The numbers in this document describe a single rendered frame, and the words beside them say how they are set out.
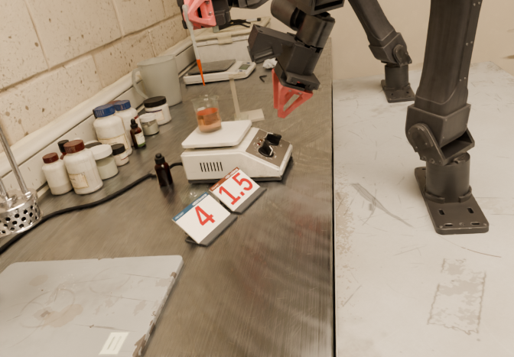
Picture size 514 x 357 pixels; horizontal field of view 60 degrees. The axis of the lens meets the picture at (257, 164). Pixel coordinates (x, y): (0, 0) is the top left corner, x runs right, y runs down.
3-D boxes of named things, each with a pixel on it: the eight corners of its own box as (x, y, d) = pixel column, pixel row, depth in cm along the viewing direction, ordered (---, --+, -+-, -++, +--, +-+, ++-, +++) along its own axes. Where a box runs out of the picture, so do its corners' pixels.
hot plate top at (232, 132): (253, 123, 95) (252, 118, 95) (238, 145, 85) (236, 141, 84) (201, 127, 99) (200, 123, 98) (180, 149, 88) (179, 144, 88)
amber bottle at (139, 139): (132, 149, 116) (123, 121, 113) (138, 144, 119) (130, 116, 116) (142, 149, 115) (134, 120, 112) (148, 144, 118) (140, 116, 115)
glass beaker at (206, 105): (193, 137, 92) (185, 99, 89) (206, 127, 96) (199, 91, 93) (219, 137, 89) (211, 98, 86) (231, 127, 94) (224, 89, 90)
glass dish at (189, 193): (189, 192, 88) (187, 182, 87) (214, 193, 86) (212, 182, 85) (176, 206, 84) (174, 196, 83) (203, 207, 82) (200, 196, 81)
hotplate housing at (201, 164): (294, 154, 97) (289, 119, 94) (282, 182, 85) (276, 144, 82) (199, 158, 103) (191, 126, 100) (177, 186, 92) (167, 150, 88)
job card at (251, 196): (266, 189, 84) (263, 170, 82) (241, 213, 77) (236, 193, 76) (239, 185, 87) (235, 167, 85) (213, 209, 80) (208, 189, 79)
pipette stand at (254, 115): (261, 111, 128) (255, 66, 123) (264, 119, 121) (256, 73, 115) (234, 115, 128) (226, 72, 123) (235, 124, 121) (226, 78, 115)
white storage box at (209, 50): (275, 46, 219) (271, 15, 213) (265, 63, 186) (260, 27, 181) (216, 54, 226) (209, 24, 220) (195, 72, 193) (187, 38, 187)
